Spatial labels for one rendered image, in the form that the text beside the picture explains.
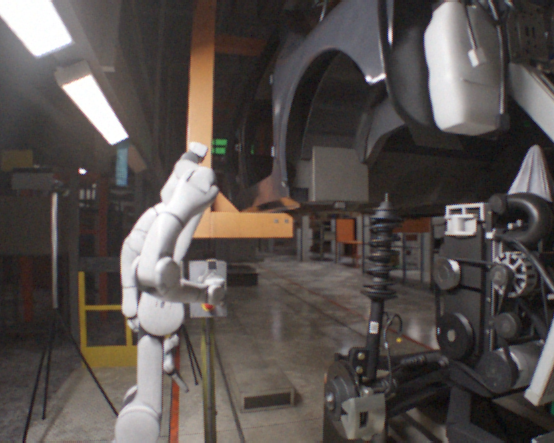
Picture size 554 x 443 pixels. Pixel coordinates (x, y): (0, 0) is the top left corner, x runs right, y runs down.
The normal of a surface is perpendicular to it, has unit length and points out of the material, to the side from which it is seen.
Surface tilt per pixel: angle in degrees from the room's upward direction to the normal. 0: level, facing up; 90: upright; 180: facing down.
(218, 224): 90
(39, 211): 90
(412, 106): 90
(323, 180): 90
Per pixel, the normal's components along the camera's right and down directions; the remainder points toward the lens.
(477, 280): -0.97, 0.00
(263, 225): 0.25, -0.02
